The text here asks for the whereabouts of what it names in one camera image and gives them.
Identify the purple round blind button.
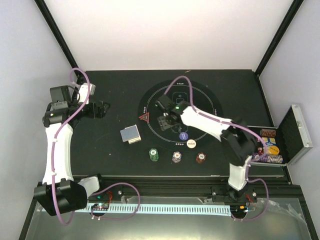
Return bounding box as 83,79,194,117
179,132,189,141

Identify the white dealer button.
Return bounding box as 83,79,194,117
186,139,197,149

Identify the blue white chip stack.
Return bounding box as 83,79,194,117
172,151,182,163

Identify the green chip stack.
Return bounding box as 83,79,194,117
149,148,159,162

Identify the orange black chip stack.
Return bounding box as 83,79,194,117
195,152,206,164

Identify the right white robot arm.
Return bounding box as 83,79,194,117
155,94,257,202

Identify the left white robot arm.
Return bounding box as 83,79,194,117
34,83,110,216

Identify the round black poker mat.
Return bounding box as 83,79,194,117
137,78,224,151

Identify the red triangle all-in marker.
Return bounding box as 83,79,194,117
138,112,150,123

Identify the blue playing card deck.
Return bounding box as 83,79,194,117
120,125,140,142

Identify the white card box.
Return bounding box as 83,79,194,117
128,136,141,144

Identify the left circuit board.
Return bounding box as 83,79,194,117
90,203,109,211

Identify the circuit board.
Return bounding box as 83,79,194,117
90,203,109,211
230,205,256,213

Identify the brown chip row in case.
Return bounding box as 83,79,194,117
260,128,277,138

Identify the boxed card deck in case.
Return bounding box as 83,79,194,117
262,137,277,147

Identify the yellow round button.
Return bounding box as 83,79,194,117
267,145,280,155

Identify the right circuit board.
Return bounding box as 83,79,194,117
230,205,256,213

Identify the aluminium poker case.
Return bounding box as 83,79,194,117
249,104,313,166

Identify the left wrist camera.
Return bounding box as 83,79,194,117
89,83,96,96

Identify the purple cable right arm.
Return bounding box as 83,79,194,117
165,76,270,223

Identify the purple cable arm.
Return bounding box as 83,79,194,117
165,76,270,223
50,67,141,227

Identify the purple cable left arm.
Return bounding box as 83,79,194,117
50,67,141,227

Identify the white slotted cable duct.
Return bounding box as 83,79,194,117
76,203,231,217

